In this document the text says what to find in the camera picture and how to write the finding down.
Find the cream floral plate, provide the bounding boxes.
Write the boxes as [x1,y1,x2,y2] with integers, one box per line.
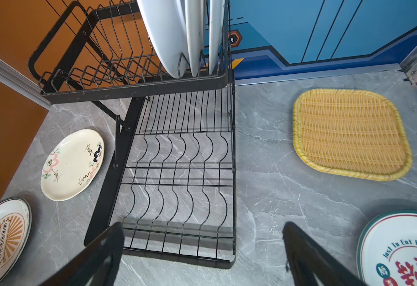
[40,129,105,201]

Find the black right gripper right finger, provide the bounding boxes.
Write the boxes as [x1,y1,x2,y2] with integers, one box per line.
[282,222,365,286]

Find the orange sunburst plate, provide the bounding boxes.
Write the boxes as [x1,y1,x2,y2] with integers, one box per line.
[0,197,32,282]

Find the blue striped plate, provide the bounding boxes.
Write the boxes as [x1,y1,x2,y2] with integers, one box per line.
[185,0,205,77]
[208,0,225,75]

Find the aluminium corner post left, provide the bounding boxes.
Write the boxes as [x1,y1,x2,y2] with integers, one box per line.
[0,59,51,110]

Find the yellow woven square plate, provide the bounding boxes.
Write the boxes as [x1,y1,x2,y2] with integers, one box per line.
[293,89,413,181]

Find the black wire dish rack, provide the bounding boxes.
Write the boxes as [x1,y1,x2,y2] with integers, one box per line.
[28,1,237,269]

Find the green cloud pattern plate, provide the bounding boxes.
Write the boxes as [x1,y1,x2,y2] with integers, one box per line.
[137,0,189,79]

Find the white plate red characters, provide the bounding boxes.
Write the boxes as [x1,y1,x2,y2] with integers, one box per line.
[356,210,417,286]

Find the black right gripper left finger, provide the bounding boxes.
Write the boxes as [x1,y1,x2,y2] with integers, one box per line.
[41,222,125,286]

